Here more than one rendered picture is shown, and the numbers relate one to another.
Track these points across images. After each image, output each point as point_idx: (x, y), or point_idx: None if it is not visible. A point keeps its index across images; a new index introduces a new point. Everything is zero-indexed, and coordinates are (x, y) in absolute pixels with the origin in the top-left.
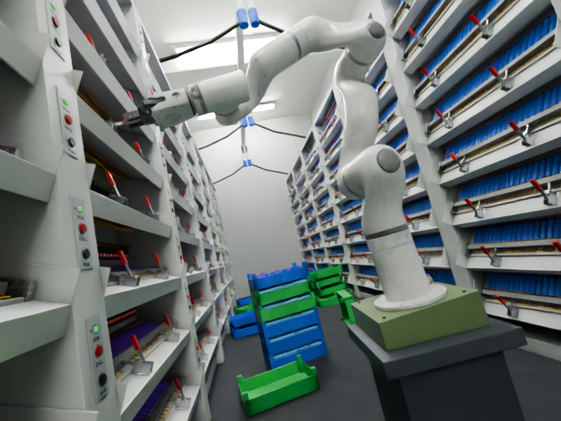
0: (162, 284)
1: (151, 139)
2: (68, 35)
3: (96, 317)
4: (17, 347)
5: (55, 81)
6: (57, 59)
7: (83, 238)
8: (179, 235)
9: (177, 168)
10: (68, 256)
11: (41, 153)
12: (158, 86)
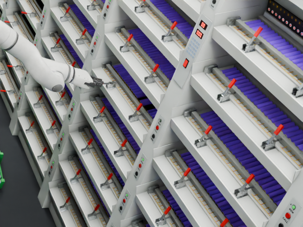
0: (93, 179)
1: (156, 107)
2: (107, 43)
3: (64, 133)
4: (58, 117)
5: (86, 65)
6: (90, 57)
7: (71, 112)
8: (141, 208)
9: (210, 173)
10: (67, 112)
11: None
12: (238, 52)
